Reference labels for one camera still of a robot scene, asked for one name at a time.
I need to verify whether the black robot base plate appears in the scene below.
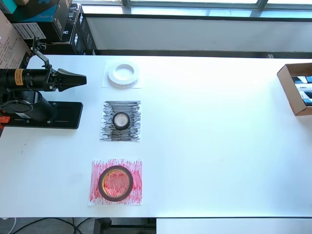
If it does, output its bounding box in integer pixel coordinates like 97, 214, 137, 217
4, 101, 83, 130

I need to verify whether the black floor cable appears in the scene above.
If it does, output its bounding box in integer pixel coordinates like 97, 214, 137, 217
14, 217, 98, 234

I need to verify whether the plain white paper sheet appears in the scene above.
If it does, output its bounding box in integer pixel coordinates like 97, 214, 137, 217
101, 60, 142, 89

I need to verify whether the open brown cardboard tray box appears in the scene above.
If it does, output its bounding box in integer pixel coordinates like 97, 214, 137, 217
276, 62, 312, 117

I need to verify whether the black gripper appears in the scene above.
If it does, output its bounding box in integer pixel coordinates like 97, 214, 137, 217
47, 67, 87, 93

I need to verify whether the black table leg frame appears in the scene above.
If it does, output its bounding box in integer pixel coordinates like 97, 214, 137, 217
94, 217, 156, 234

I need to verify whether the white floor cable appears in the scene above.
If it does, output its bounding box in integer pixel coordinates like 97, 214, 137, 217
0, 216, 18, 234

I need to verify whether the white board panel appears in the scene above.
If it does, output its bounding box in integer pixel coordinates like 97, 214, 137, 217
156, 218, 312, 234

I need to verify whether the black scribbled paper sheet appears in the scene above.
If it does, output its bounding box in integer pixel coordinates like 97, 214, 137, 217
99, 100, 142, 142

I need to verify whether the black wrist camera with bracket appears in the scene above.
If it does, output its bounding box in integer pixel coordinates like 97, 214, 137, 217
31, 36, 53, 73

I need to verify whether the black printed carton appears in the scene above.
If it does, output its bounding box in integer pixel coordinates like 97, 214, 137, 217
58, 2, 83, 46
71, 12, 98, 56

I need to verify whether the teal topped black box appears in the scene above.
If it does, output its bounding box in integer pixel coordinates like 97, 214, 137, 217
4, 0, 63, 42

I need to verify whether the large brown tape roll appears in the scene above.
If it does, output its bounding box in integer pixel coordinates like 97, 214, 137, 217
97, 165, 134, 202

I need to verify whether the dark window frame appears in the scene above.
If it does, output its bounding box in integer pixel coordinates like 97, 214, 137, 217
121, 0, 312, 12

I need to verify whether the tall brown GX760A cardboard box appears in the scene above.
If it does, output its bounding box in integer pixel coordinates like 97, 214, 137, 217
0, 9, 34, 72

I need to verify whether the white tape roll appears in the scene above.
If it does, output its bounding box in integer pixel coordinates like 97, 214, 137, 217
108, 62, 140, 90

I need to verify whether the black tape roll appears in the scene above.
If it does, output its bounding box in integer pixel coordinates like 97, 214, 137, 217
112, 112, 131, 131

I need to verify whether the red scribbled paper sheet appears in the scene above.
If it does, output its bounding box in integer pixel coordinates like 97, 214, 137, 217
88, 158, 143, 207

